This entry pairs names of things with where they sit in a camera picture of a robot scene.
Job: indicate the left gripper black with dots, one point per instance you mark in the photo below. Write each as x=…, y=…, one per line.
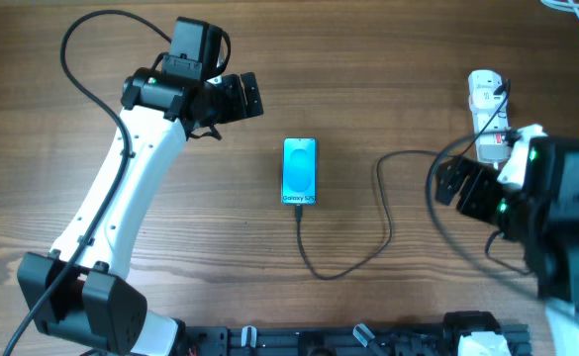
x=236, y=110

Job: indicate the smartphone with teal screen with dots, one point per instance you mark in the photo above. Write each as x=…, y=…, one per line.
x=299, y=171

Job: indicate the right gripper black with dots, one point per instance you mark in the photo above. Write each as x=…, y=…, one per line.
x=482, y=178

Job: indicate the white power strip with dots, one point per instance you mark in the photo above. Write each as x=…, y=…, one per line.
x=488, y=127

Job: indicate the white USB charger plug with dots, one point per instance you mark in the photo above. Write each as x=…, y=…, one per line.
x=485, y=99

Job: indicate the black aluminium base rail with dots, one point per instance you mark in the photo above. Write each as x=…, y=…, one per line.
x=420, y=339

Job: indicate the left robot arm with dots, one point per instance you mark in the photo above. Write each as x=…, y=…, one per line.
x=79, y=290

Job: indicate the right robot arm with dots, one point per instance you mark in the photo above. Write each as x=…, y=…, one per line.
x=542, y=215

